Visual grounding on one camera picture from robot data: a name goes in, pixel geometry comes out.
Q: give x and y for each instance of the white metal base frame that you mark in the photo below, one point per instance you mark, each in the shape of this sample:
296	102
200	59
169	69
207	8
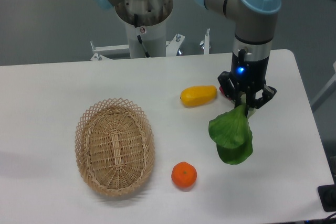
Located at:
173	48

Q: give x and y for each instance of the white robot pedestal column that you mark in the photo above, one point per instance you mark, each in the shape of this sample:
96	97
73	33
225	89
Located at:
145	25

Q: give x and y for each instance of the yellow mango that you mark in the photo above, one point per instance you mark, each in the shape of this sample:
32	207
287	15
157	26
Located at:
198	95

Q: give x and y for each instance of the green leafy vegetable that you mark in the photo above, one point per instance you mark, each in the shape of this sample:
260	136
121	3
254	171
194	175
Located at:
232	134

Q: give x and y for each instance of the orange tangerine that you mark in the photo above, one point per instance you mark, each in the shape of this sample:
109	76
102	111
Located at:
184	175

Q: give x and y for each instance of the black device at table edge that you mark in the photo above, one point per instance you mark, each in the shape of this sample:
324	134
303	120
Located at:
327	197

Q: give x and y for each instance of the white table leg right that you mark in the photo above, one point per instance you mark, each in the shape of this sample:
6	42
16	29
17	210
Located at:
324	93

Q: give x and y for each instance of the woven wicker basket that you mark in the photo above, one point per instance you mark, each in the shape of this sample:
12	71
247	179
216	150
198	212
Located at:
114	147

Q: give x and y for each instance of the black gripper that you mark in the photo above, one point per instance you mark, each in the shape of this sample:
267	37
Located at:
247	74

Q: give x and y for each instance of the purple-red sweet potato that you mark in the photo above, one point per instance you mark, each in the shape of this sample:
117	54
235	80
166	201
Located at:
223	93

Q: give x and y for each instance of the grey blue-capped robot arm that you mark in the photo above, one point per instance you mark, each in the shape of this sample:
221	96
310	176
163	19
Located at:
255	22

